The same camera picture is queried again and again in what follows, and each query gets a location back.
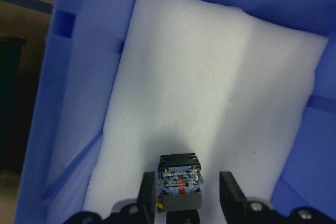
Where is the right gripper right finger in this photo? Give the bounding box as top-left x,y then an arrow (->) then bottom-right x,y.
219,172 -> 247,223

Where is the yellow push button switch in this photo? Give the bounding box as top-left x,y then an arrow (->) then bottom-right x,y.
156,153 -> 204,213

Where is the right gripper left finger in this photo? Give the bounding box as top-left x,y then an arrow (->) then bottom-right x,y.
137,172 -> 155,223

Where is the green conveyor belt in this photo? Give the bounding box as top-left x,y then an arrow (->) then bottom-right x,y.
1,33 -> 26,167

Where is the white foam pad destination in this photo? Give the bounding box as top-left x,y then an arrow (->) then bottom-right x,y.
83,0 -> 328,223

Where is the blue destination bin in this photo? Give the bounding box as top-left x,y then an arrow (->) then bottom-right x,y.
14,0 -> 335,223

